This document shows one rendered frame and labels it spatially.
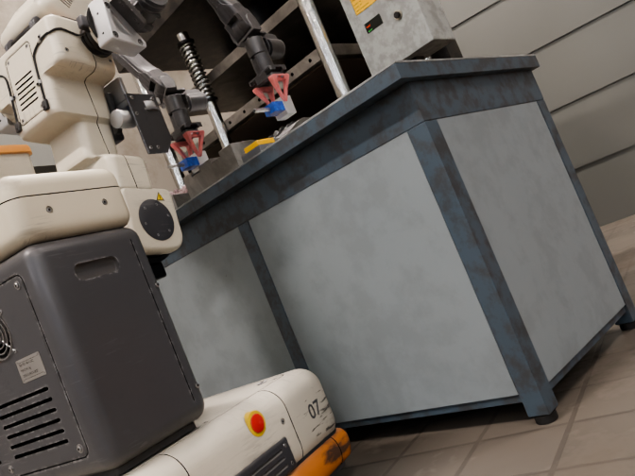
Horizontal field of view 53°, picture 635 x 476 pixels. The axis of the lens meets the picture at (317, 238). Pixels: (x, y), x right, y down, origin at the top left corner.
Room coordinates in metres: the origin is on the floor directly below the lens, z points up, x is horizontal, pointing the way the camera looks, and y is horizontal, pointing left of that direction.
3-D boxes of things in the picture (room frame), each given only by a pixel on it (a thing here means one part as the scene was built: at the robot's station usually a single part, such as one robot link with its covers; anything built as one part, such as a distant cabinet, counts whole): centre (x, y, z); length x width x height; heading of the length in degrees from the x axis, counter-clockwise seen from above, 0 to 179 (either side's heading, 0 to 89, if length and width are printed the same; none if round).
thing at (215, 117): (2.93, 0.22, 1.10); 0.05 x 0.05 x 1.30
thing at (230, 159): (2.01, 0.05, 0.87); 0.50 x 0.26 x 0.14; 136
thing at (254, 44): (1.78, -0.05, 1.12); 0.07 x 0.06 x 0.07; 141
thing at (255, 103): (3.09, -0.17, 1.26); 1.10 x 0.74 x 0.05; 46
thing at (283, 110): (1.74, -0.02, 0.94); 0.13 x 0.05 x 0.05; 136
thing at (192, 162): (1.86, 0.28, 0.91); 0.13 x 0.05 x 0.05; 136
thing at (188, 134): (1.87, 0.24, 0.97); 0.07 x 0.07 x 0.09; 46
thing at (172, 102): (1.89, 0.24, 1.10); 0.07 x 0.06 x 0.07; 127
